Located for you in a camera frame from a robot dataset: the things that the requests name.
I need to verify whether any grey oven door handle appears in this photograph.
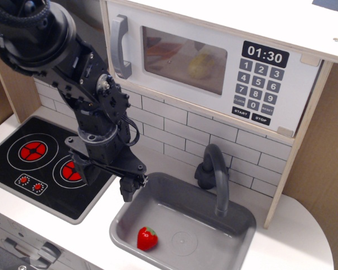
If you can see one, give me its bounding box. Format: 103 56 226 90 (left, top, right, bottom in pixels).
1 237 61 269

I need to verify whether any grey toy sink basin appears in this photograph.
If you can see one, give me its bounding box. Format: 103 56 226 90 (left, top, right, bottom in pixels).
109 173 256 269

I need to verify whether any red toy strawberry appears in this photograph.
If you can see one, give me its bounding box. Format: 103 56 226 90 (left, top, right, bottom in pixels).
137 227 158 251

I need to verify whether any black toy stovetop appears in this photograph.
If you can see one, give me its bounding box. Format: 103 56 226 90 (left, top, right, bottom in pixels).
0 116 115 224

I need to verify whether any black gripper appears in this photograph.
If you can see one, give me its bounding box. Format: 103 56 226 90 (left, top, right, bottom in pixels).
65 128 148 203

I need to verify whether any wooden toy kitchen cabinet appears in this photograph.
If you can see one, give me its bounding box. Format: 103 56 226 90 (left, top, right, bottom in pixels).
0 0 338 230

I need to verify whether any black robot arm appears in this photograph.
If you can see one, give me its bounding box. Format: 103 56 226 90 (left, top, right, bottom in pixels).
0 1 148 202

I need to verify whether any dark grey toy faucet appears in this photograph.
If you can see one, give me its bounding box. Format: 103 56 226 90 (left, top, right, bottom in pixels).
194 144 229 217

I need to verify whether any grey microwave door handle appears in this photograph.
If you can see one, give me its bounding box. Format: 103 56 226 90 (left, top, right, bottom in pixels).
110 15 132 79

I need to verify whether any yellow toy food in microwave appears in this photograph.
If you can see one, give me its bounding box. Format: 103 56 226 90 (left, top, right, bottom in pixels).
188 53 215 79

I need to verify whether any white toy microwave door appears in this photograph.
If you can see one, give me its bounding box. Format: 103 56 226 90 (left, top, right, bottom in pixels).
107 1 322 137

